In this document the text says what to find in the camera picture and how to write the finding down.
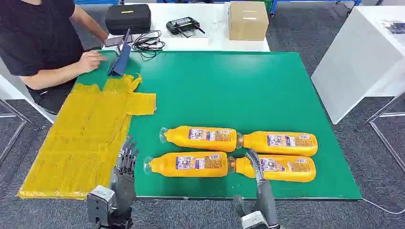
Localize thin white floor cable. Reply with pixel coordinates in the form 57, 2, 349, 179
361, 198, 405, 216

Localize brown cardboard box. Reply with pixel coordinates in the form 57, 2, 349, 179
228, 1, 270, 42

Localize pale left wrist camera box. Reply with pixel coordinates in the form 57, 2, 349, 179
86, 185, 117, 227

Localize orange drink bottle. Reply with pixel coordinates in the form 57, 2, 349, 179
159, 125, 238, 153
235, 130, 319, 158
142, 151, 229, 178
227, 154, 317, 184

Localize yellow plastic sheet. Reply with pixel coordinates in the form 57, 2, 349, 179
16, 73, 157, 200

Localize tablet in blue cover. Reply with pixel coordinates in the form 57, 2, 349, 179
107, 29, 132, 77

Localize green table mat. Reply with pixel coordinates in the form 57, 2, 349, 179
76, 50, 363, 202

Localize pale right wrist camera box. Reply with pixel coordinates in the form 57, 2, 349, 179
241, 210, 270, 229

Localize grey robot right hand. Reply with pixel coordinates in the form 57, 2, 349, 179
233, 148, 281, 229

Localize white side table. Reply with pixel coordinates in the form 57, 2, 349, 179
310, 5, 405, 125

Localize black coiled cable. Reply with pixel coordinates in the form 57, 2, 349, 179
131, 30, 166, 61

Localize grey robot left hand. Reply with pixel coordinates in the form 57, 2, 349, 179
109, 135, 140, 219

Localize black carrying case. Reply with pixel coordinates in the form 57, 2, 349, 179
105, 3, 152, 36

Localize black remote controller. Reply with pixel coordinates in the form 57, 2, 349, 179
166, 16, 206, 39

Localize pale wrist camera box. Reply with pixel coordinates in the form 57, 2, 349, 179
86, 185, 117, 227
241, 210, 270, 229

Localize metal floor frame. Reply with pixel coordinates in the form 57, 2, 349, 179
0, 97, 33, 167
363, 92, 405, 174

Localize person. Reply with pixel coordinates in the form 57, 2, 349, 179
0, 0, 109, 115

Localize long white table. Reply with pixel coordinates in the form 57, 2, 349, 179
101, 2, 271, 53

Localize dark smartphone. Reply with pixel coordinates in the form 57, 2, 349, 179
104, 34, 134, 48

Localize person's right hand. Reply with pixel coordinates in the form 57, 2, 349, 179
77, 50, 108, 74

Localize blue metal frame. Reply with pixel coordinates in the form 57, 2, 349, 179
269, 0, 362, 16

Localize white bench under person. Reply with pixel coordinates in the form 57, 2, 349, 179
0, 57, 58, 125

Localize printed item on side table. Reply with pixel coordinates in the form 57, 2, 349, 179
380, 19, 405, 35

